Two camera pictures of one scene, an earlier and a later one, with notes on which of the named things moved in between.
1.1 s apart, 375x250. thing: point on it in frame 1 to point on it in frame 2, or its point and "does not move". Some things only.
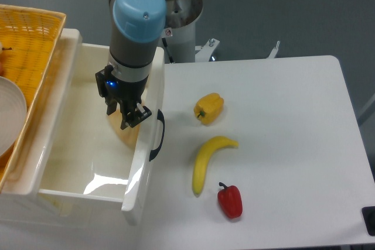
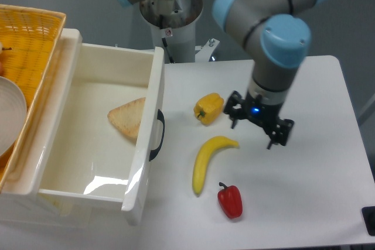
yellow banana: [206, 149] does not move
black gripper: [129, 93] to [264, 115]
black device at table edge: [368, 215] does not move
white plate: [13, 114] does not move
